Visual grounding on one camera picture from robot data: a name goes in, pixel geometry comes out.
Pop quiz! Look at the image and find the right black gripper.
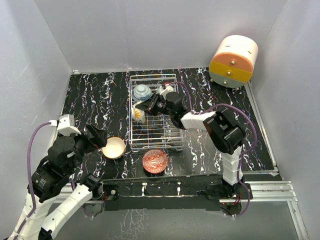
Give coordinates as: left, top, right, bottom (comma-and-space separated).
136, 92, 174, 117

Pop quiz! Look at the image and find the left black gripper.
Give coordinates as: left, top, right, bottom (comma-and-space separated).
60, 122, 108, 174

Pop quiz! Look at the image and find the cream bowl leaf pattern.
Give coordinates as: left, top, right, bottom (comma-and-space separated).
130, 102, 146, 124

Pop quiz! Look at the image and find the blue white patterned bowl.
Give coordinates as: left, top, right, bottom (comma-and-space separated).
132, 84, 152, 102

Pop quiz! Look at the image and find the white bowl brown rim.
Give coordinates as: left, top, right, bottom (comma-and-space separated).
102, 136, 126, 160

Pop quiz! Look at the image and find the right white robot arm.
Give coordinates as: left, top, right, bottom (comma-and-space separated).
133, 92, 245, 199

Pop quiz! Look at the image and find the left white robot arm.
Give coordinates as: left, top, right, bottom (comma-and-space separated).
8, 120, 107, 240

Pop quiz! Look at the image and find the red patterned bowl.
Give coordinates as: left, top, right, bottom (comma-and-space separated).
142, 149, 168, 174

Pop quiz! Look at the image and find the pastel round drawer cabinet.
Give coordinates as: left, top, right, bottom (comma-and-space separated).
208, 35, 259, 89

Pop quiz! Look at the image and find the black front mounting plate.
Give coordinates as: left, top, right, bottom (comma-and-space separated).
91, 174, 253, 212

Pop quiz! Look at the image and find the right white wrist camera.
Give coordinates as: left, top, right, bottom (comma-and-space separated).
156, 82, 176, 99

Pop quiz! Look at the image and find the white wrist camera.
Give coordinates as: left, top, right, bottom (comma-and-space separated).
156, 82, 176, 99
49, 114, 82, 136

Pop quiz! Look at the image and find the silver wire dish rack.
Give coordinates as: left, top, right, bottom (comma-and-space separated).
125, 74, 185, 152

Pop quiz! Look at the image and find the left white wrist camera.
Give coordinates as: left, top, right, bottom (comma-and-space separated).
49, 114, 82, 136

